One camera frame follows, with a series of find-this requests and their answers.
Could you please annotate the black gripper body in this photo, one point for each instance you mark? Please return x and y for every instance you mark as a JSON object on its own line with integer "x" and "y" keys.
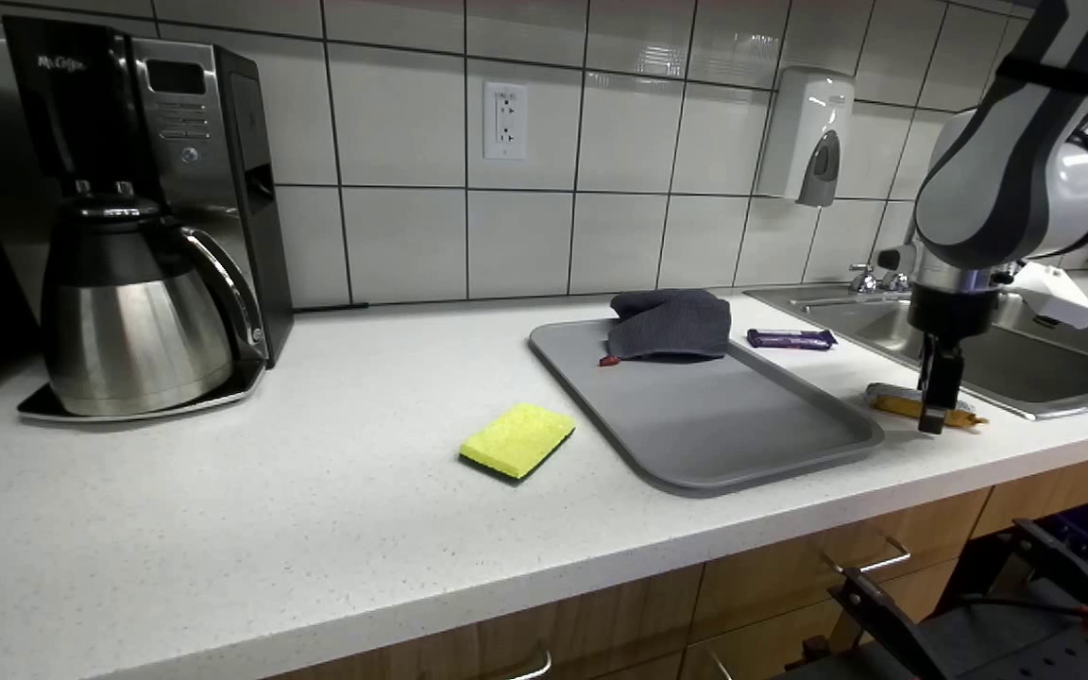
{"x": 949, "y": 316}

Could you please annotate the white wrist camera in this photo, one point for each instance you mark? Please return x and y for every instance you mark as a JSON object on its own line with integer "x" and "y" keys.
{"x": 1054, "y": 297}

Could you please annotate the steel coffee carafe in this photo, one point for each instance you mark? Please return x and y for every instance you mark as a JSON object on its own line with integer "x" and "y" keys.
{"x": 130, "y": 325}

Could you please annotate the white wall outlet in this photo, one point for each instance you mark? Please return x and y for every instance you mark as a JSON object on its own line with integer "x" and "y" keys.
{"x": 509, "y": 121}

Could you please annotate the purple snack packet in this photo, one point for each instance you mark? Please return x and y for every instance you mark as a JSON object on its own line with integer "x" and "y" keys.
{"x": 791, "y": 339}

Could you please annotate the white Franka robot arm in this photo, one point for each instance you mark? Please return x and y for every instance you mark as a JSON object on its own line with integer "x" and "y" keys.
{"x": 1011, "y": 162}

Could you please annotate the dark blue oven mitt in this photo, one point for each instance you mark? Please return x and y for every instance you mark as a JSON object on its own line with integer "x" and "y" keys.
{"x": 670, "y": 325}

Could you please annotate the stainless steel sink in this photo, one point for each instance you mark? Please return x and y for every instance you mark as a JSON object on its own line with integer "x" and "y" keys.
{"x": 1049, "y": 364}

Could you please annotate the black robot stand frame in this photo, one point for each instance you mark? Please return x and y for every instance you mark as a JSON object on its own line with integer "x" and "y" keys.
{"x": 1011, "y": 628}

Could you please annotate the white wall soap dispenser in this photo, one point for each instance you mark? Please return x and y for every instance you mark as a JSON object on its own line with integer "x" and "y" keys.
{"x": 803, "y": 135}

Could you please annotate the grey plastic tray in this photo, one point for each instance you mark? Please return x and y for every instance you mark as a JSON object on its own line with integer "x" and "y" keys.
{"x": 720, "y": 422}

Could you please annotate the yellow sponge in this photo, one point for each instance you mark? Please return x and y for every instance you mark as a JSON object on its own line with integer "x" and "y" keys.
{"x": 515, "y": 438}

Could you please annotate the wooden base cabinet drawers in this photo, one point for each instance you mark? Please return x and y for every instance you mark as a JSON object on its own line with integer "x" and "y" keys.
{"x": 772, "y": 590}

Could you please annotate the black coffee maker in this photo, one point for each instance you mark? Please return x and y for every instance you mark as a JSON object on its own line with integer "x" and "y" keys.
{"x": 204, "y": 136}

